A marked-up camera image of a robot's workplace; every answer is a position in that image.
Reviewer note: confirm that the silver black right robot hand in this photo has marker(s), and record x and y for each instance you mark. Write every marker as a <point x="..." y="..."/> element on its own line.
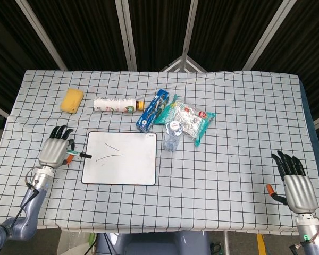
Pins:
<point x="299" y="191"/>

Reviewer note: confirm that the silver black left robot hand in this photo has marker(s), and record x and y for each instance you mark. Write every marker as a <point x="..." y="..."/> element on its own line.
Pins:
<point x="53" y="151"/>

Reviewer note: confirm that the green whiteboard marker black cap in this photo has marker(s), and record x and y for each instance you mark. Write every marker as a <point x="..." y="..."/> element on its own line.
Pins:
<point x="78" y="154"/>

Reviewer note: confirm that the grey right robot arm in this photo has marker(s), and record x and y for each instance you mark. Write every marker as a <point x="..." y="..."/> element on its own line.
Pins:
<point x="311" y="231"/>

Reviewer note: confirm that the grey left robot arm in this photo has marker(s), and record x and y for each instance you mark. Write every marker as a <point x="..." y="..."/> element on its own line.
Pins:
<point x="29" y="207"/>

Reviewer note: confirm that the yellow sponge green backing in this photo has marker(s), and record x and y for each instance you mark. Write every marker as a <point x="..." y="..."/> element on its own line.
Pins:
<point x="71" y="101"/>

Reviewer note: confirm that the white yogurt drink bottle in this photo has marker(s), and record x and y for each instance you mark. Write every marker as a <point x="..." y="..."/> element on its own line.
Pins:
<point x="114" y="105"/>

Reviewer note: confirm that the white black checkered tablecloth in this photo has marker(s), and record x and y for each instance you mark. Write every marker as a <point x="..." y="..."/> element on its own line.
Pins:
<point x="215" y="180"/>

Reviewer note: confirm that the white table leg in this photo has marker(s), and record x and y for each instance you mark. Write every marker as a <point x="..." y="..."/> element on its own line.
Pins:
<point x="226" y="243"/>

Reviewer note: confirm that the blue rectangular cardboard box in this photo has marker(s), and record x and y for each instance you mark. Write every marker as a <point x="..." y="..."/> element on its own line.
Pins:
<point x="152" y="111"/>

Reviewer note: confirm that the clear plastic water bottle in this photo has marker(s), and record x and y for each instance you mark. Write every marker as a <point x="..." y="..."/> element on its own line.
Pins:
<point x="172" y="135"/>

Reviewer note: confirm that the teal silver snack bag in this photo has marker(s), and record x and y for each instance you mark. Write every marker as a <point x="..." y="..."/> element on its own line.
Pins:
<point x="194" y="119"/>

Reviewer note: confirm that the grey robot torso base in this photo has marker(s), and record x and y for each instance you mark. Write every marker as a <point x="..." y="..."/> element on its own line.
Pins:
<point x="154" y="243"/>

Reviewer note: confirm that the white dry-erase board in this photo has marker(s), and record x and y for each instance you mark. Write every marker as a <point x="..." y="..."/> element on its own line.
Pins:
<point x="122" y="164"/>

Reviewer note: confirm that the dark folding screen white frame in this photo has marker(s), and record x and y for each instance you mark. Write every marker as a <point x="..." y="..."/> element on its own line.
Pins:
<point x="82" y="32"/>

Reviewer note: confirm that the white triangular metal bracket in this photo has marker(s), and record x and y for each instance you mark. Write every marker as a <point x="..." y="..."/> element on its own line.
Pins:
<point x="183" y="63"/>

